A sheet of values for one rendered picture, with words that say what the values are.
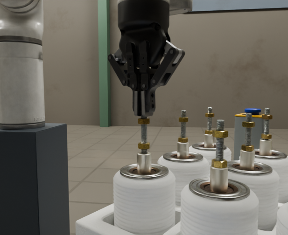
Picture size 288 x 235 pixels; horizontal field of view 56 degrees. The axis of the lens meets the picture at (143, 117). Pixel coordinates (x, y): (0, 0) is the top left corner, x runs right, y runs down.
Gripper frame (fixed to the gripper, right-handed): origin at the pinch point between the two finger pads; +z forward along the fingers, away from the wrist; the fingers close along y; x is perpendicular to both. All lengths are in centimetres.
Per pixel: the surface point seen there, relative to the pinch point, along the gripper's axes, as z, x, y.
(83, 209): 36, 22, -41
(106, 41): -49, 169, -173
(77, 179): 36, 40, -65
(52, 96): 7, 147, -235
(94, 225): 17.8, -6.8, -4.1
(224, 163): 7.2, -0.3, 12.8
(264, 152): 10.2, 22.4, 12.4
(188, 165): 11.1, 8.5, 3.2
